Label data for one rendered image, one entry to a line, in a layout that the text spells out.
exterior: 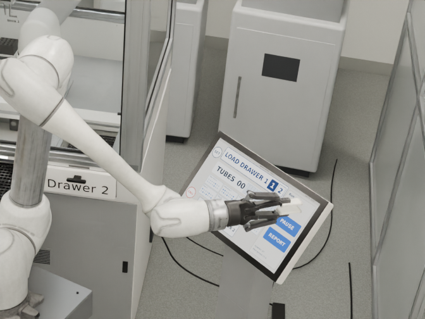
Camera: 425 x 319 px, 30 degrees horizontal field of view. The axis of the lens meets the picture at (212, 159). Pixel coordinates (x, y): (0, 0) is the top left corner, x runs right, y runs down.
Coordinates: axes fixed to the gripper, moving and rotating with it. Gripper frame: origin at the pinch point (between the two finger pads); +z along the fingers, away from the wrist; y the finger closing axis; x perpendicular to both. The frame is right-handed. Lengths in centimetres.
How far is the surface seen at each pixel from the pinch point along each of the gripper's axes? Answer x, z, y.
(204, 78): 324, 83, -102
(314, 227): 10.1, 14.9, -16.0
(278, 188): 27.1, 8.9, -10.8
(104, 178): 79, -39, -31
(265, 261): 12.6, 0.7, -28.8
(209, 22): 373, 101, -78
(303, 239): 8.9, 11.0, -19.3
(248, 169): 39.7, 2.9, -10.0
